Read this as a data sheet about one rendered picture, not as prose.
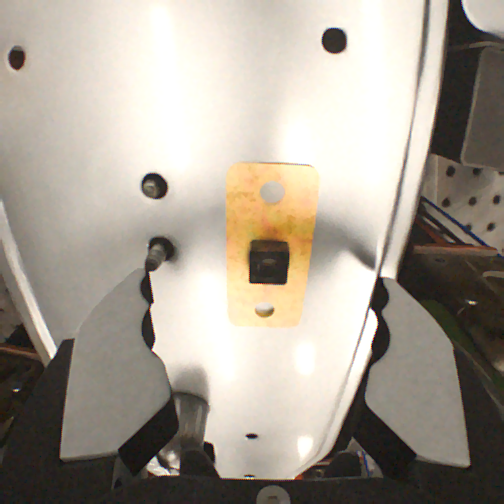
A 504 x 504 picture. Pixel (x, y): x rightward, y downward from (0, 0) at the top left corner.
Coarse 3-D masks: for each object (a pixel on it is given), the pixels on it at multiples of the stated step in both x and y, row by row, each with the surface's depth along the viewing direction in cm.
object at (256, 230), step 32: (256, 192) 12; (288, 192) 12; (256, 224) 13; (288, 224) 13; (256, 256) 12; (288, 256) 12; (256, 288) 14; (288, 288) 14; (256, 320) 15; (288, 320) 15
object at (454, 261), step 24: (432, 216) 30; (432, 240) 24; (456, 240) 25; (480, 240) 24; (408, 264) 21; (432, 264) 19; (456, 264) 19; (480, 264) 19; (408, 288) 21; (432, 288) 18; (456, 288) 17; (480, 288) 17; (456, 312) 15; (480, 312) 15; (480, 336) 13
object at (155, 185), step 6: (156, 174) 13; (150, 180) 12; (156, 180) 12; (162, 180) 13; (144, 186) 12; (150, 186) 12; (156, 186) 12; (162, 186) 12; (144, 192) 12; (150, 192) 12; (156, 192) 12
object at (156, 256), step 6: (162, 240) 14; (156, 246) 13; (162, 246) 13; (168, 246) 14; (150, 252) 13; (156, 252) 13; (162, 252) 13; (150, 258) 12; (156, 258) 13; (162, 258) 13; (144, 264) 12; (150, 264) 12; (156, 264) 12; (150, 270) 12
